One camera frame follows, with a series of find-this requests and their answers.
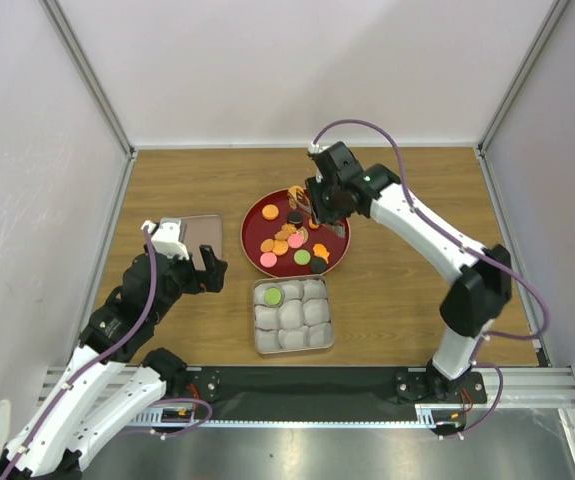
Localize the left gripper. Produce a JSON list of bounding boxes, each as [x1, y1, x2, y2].
[[149, 244, 227, 323]]

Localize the metal tongs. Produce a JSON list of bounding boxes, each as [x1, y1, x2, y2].
[[293, 188, 347, 238]]

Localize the tan round biscuit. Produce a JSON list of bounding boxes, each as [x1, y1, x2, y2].
[[288, 185, 309, 209]]

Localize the green sandwich cookie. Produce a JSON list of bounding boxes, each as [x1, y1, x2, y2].
[[263, 287, 283, 307], [293, 249, 311, 266]]

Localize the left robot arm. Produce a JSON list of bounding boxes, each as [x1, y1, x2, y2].
[[0, 218, 228, 479]]

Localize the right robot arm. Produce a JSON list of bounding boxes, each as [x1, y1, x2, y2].
[[305, 142, 512, 403]]

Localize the tin lid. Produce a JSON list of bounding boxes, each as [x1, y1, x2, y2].
[[180, 214, 223, 270]]

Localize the black sandwich cookie top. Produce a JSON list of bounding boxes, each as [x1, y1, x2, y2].
[[287, 211, 303, 226]]

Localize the black sandwich cookie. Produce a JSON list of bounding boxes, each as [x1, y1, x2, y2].
[[287, 211, 303, 226], [310, 257, 328, 274]]

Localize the brown pretzel cookie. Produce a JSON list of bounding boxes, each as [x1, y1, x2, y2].
[[296, 227, 309, 245]]

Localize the orange fish cookie lower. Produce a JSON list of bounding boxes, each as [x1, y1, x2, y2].
[[312, 243, 330, 263]]

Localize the orange leaf cookie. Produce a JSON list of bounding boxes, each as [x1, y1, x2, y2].
[[274, 223, 297, 241]]

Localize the pink sandwich cookie middle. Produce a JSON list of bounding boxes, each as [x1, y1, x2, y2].
[[287, 233, 302, 249]]

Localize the pink sandwich cookie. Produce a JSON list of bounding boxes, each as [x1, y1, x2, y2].
[[259, 252, 278, 268], [287, 233, 302, 249]]

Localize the orange round cookie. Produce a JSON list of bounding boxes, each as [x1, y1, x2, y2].
[[261, 204, 280, 221], [260, 239, 274, 253]]

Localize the red round tray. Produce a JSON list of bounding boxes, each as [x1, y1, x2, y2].
[[240, 186, 351, 278]]

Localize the orange round cookie left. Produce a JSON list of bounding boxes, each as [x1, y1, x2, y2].
[[260, 239, 274, 253]]

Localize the pink sandwich cookie lower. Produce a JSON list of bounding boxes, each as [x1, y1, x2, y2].
[[259, 252, 278, 268]]

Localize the black sandwich cookie lower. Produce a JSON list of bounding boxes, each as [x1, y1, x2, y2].
[[310, 257, 328, 274]]

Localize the square cookie tin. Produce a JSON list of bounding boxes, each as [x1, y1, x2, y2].
[[252, 275, 335, 356]]

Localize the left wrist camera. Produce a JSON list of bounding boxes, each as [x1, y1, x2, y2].
[[141, 218, 190, 260]]

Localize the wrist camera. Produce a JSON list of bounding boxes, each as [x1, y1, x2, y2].
[[141, 218, 190, 260], [307, 143, 327, 157]]

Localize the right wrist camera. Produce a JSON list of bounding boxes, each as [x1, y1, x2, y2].
[[307, 143, 327, 157]]

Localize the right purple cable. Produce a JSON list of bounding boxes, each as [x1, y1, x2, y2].
[[311, 118, 551, 441]]

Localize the purple cable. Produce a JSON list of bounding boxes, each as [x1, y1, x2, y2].
[[311, 118, 551, 441], [0, 227, 157, 479]]

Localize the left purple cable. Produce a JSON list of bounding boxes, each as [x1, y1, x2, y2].
[[0, 227, 157, 479]]

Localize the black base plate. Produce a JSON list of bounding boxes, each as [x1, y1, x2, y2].
[[188, 366, 488, 423]]

